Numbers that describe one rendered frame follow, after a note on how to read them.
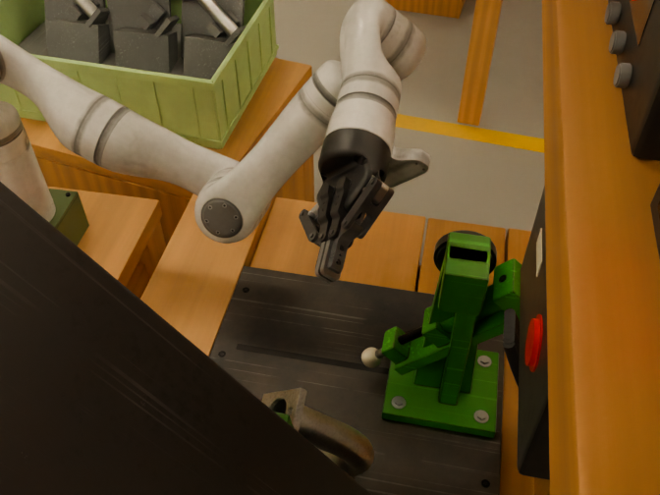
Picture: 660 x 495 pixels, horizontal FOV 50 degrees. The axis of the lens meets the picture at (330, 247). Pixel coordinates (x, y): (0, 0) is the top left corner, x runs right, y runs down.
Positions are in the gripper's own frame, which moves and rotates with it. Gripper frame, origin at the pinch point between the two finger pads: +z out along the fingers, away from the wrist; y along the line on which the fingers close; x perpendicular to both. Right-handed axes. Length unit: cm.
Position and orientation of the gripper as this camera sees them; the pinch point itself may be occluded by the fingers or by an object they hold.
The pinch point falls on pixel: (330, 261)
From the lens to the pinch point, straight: 70.9
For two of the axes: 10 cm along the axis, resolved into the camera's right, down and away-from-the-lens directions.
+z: -2.1, 8.6, -4.7
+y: 6.5, -2.4, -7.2
